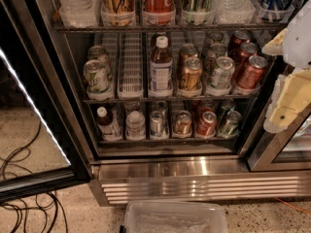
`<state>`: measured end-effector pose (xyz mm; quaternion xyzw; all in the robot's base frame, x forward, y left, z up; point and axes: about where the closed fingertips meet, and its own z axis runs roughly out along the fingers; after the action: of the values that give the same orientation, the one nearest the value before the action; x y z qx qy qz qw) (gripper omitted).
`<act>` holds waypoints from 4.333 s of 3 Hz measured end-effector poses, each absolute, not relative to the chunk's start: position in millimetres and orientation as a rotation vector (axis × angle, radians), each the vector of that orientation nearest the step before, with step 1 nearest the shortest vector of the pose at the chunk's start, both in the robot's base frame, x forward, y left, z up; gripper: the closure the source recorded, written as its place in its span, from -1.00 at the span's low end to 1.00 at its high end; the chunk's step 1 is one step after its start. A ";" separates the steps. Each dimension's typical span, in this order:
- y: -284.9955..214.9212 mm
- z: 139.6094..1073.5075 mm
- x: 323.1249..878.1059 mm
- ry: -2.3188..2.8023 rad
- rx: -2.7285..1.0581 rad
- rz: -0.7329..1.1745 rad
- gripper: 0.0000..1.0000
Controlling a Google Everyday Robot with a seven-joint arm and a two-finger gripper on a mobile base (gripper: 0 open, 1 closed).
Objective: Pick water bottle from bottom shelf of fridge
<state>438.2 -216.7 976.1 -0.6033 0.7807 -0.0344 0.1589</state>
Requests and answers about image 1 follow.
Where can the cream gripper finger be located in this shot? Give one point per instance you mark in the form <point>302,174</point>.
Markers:
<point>275,46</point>

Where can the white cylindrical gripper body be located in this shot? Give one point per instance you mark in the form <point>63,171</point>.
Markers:
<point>299,41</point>

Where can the clear water bottle bottom shelf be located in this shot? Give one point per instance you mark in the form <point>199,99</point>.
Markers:
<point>135,129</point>

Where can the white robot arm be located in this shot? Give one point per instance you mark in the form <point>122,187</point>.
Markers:
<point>297,41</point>

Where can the red can middle shelf rear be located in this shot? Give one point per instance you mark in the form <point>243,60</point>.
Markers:
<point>237,38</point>

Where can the red can middle shelf front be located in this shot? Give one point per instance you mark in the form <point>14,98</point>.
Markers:
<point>249,76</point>

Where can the closed right fridge door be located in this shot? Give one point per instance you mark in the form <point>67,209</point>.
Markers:
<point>287,150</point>

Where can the clear water bottle top right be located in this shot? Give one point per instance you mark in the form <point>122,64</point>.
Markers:
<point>234,11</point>

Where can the green can bottom shelf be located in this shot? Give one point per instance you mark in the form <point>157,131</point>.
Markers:
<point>229,124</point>

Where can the gold can middle shelf rear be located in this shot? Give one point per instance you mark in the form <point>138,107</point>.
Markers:
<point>187,50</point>

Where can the gold can shelf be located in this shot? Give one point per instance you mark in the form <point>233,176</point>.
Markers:
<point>118,12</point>
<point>189,77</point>
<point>187,50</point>
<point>182,124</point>

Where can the gold can middle shelf front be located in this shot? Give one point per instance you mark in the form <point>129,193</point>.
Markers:
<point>189,77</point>

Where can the red can bottom shelf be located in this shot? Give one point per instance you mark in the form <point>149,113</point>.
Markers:
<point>206,127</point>

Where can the green striped can top shelf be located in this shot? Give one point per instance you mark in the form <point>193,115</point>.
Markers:
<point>197,12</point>

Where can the gold can bottom shelf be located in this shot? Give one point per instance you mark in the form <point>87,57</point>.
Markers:
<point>182,124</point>

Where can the brown tea bottle middle shelf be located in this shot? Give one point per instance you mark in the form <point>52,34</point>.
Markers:
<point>161,64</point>

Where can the brown tea bottle shelf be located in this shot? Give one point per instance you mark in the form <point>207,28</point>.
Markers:
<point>108,124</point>
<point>161,64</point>

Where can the red cola can top shelf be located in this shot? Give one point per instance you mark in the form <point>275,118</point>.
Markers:
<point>158,12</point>

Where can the silver can bottom shelf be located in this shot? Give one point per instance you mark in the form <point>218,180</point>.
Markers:
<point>158,130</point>

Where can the stainless steel fridge base grille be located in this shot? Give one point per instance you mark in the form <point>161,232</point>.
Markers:
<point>199,178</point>

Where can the gold can top shelf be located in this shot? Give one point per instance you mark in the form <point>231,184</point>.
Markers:
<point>118,12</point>

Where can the green white can middle shelf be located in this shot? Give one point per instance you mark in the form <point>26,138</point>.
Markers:
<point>97,80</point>

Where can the brown tea bottle bottom shelf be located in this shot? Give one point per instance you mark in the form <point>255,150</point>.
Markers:
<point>108,124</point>

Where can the clear water bottle top left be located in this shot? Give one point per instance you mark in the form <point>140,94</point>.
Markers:
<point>79,13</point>

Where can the open glass fridge door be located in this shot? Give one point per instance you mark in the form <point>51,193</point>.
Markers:
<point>38,152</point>

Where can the silver green can middle front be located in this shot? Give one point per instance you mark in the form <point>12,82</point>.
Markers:
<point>219,77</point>

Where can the white can behind green can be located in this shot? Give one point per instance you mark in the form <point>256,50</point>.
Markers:
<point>98,52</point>

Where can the clear plastic bin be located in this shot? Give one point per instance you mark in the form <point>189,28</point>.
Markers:
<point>162,216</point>

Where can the top wire shelf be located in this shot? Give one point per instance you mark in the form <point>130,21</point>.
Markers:
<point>168,28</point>

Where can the wire shelf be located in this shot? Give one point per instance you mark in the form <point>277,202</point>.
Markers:
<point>168,28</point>
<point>169,98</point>

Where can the middle wire shelf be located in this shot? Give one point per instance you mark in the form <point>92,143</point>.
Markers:
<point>169,98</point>

